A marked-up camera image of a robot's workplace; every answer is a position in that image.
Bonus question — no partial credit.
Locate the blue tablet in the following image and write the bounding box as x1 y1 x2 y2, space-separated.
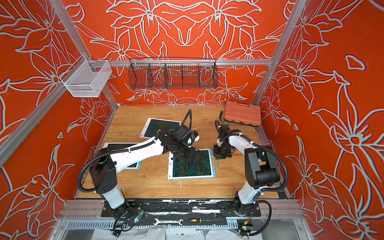
103 143 142 170
168 149 216 180

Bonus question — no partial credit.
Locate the black wire wall basket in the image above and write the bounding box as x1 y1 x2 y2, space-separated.
128 58 219 90

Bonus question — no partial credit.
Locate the red plastic tool case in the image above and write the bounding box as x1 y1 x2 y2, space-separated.
224 101 262 127

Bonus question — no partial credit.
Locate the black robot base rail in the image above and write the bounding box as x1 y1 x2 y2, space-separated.
100 197 262 218

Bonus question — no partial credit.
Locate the clear plastic wall bin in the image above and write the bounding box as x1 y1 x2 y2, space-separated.
60 55 112 98

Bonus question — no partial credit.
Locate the yellow handled screwdriver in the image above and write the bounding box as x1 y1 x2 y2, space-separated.
189 218 217 223

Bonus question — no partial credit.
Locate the silver combination wrench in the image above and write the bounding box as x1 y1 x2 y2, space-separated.
153 218 184 226

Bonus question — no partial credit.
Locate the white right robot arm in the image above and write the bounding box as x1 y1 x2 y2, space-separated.
214 120 289 216

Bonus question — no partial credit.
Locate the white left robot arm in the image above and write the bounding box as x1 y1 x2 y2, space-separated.
77 109 202 210

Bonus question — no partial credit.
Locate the white slotted cable duct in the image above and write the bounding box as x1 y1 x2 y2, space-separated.
65 219 239 230

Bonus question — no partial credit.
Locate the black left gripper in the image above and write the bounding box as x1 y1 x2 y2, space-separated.
176 142 205 163

